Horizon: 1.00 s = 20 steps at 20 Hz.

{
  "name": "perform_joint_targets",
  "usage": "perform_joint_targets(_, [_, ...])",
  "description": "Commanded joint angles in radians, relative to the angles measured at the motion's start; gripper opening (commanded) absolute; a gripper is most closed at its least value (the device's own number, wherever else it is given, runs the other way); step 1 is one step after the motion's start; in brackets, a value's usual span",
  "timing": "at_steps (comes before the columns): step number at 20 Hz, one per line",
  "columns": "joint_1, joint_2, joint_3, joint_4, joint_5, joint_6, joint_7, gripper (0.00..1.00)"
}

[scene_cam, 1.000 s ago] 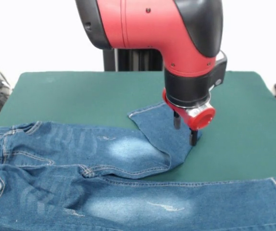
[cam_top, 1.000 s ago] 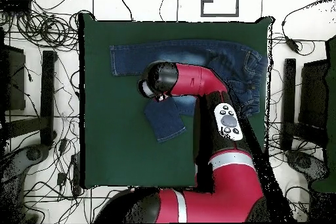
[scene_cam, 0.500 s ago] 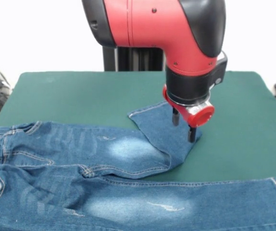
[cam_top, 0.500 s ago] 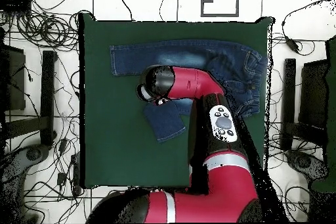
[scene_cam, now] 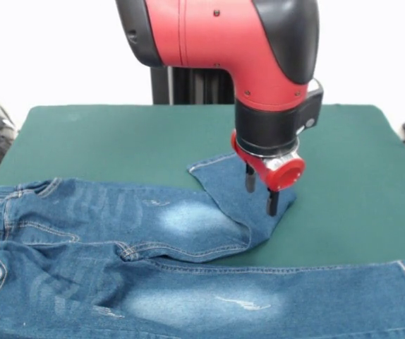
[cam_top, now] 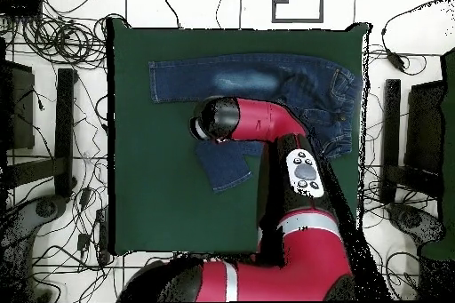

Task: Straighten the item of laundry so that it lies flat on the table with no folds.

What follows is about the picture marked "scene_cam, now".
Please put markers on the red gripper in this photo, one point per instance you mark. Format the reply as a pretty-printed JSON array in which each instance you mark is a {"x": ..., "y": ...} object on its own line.
[{"x": 280, "y": 174}]

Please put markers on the blue denim jeans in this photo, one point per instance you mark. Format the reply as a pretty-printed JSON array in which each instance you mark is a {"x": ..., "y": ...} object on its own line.
[{"x": 82, "y": 265}]

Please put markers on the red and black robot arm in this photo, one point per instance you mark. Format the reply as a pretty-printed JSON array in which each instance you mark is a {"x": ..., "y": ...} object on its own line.
[{"x": 223, "y": 42}]

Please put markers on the dark green table cloth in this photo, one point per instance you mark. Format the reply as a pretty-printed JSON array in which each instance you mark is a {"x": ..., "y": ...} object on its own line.
[{"x": 118, "y": 141}]

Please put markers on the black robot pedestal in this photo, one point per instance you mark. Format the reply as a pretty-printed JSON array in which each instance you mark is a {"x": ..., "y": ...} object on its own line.
[{"x": 188, "y": 86}]

